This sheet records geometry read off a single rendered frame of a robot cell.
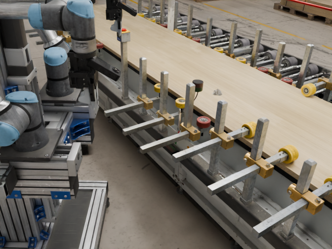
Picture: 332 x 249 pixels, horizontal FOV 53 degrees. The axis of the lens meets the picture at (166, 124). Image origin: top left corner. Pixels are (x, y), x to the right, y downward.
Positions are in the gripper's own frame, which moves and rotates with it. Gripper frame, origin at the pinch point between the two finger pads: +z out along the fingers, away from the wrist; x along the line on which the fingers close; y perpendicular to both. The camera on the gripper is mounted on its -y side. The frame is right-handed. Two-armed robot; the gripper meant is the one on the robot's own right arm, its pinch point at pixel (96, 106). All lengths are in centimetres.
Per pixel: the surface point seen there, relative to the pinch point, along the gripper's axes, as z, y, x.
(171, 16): 29, -34, -243
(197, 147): 36, -41, -26
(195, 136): 46, -43, -52
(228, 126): 42, -62, -56
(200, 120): 41, -46, -60
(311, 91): 36, -122, -93
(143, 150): 47, -15, -38
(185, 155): 36, -35, -21
